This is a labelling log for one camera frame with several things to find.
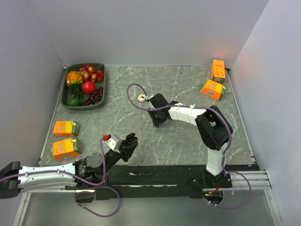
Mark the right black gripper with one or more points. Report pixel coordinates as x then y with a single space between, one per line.
156 122

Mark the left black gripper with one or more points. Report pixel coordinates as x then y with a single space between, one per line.
126 149

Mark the black earbud charging case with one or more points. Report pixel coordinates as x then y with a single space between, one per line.
131 138

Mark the beige earbud charging case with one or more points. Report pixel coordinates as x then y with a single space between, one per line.
141 98

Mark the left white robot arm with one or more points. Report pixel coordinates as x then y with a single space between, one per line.
47 176

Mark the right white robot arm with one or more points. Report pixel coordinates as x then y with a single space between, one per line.
214 129

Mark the orange juice box left lower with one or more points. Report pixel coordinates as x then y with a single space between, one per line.
66 148

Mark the dark grape bunch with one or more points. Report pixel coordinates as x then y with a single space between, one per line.
94 98

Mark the orange juice box tilted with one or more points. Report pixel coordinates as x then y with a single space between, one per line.
212 89

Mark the orange juice box left upper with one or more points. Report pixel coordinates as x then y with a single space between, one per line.
66 128

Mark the green avocado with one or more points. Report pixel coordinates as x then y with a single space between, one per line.
73 102

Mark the red apple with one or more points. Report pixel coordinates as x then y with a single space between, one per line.
88 87

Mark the orange juice box far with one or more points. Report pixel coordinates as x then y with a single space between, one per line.
218 73

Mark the red lychee bunch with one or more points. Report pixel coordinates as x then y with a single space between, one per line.
92 73

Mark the orange pineapple toy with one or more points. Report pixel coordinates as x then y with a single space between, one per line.
74 82

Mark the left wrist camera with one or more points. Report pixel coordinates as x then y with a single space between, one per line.
113 142

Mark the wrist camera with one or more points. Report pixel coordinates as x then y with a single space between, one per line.
148 98
113 142

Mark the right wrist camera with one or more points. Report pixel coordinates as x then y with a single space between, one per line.
148 98

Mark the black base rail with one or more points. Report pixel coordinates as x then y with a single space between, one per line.
153 180

